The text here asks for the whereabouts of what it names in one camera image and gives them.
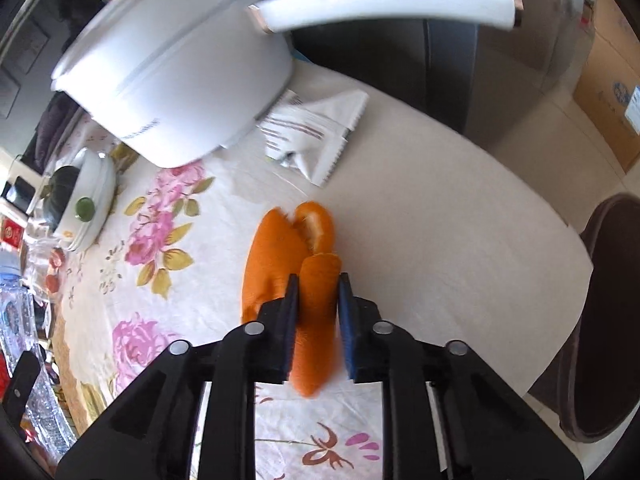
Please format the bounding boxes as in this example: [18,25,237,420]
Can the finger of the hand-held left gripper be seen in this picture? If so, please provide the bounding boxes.
[2,350,42,426]

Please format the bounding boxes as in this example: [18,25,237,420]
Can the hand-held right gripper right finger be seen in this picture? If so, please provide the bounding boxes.
[337,272,586,480]

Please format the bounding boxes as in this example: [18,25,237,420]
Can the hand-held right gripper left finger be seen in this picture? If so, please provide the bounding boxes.
[55,274,301,480]

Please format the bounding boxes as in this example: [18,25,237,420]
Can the long orange peel strip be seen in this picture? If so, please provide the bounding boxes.
[290,252,343,400]

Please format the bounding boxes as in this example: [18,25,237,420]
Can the clear plastic bottle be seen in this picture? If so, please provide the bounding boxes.
[0,250,76,461]

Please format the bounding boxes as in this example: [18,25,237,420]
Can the dark brown stool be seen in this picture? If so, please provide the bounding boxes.
[527,192,640,443]

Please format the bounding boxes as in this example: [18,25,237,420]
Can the large orange peel piece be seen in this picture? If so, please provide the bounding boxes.
[241,207,311,326]

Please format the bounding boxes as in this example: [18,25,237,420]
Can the small curled orange peel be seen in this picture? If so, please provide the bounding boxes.
[292,201,335,256]

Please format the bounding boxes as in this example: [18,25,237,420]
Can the floral tablecloth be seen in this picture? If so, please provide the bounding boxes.
[47,55,593,480]

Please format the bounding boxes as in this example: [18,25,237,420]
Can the clear glass jar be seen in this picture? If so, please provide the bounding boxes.
[22,237,68,306]

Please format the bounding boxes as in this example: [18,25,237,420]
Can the red tin box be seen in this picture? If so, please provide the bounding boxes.
[0,215,26,253]

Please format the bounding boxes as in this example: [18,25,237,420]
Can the dark green squash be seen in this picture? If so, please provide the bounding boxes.
[39,166,81,231]

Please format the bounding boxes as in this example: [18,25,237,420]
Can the white torn wrapper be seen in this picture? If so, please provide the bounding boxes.
[257,89,370,188]

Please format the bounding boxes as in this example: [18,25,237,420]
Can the white electric pot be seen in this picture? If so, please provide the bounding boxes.
[50,0,526,168]

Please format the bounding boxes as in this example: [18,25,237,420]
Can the grey refrigerator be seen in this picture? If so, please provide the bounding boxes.
[295,0,601,161]

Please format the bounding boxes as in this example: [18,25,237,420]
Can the cardboard box with blue logos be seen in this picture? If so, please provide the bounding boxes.
[572,0,640,176]

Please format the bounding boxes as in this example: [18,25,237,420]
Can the ceramic bowl with green handle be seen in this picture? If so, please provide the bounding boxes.
[50,149,117,252]

